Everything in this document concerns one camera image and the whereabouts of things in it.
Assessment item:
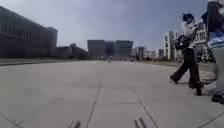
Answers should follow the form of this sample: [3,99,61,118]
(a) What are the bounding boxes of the dark block building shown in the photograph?
[87,39,134,61]

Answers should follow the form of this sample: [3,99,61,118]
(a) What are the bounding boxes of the grey paved plaza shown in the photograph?
[0,59,224,128]

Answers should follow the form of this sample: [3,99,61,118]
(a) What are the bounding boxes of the distant pale buildings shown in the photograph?
[132,46,165,61]

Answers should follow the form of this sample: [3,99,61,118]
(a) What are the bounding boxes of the low dark building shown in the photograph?
[55,43,89,61]

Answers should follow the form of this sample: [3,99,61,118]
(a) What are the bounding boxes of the white building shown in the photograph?
[163,22,209,63]

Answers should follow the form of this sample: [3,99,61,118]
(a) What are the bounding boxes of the robot's own part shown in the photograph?
[134,116,148,128]
[69,119,82,128]

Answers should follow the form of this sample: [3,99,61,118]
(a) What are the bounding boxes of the person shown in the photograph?
[168,12,205,97]
[201,0,224,105]

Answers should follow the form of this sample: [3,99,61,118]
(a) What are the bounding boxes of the large grey building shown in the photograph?
[0,5,59,59]

